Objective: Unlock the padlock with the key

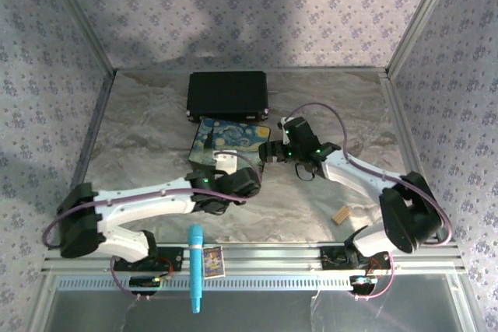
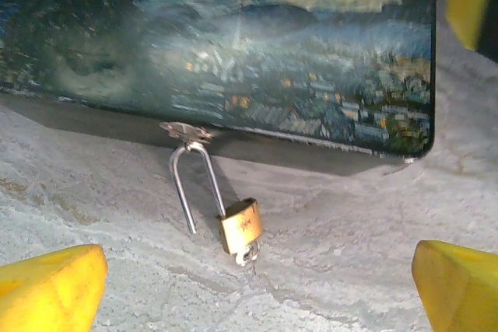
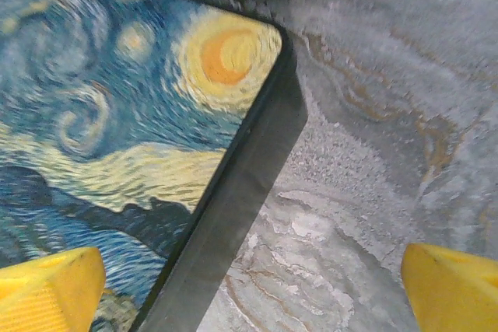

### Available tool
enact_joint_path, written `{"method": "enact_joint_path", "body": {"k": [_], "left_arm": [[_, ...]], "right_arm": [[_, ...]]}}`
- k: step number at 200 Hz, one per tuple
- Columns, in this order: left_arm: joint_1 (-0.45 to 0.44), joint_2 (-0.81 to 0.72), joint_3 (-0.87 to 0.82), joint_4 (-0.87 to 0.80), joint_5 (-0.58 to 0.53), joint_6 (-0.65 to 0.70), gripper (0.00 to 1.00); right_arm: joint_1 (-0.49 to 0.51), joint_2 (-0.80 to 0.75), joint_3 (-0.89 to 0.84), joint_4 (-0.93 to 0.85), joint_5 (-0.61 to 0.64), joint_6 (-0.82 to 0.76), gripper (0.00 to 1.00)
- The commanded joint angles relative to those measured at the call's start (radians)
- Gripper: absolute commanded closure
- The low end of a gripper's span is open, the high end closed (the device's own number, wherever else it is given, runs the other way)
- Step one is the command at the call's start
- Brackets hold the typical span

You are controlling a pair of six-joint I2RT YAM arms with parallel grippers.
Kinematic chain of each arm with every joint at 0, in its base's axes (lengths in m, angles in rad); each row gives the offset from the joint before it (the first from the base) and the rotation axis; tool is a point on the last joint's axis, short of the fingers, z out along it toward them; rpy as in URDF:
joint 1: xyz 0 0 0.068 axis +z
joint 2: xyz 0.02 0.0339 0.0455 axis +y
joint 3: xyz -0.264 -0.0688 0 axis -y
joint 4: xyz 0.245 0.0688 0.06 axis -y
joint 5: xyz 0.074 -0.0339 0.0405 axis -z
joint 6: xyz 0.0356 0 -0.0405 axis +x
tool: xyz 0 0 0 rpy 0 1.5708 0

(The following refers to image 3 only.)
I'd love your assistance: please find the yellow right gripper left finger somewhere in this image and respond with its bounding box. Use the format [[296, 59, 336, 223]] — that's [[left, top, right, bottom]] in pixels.
[[0, 246, 107, 332]]

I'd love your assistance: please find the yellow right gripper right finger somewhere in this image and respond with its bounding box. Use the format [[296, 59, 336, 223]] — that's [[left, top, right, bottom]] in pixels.
[[401, 243, 498, 332]]

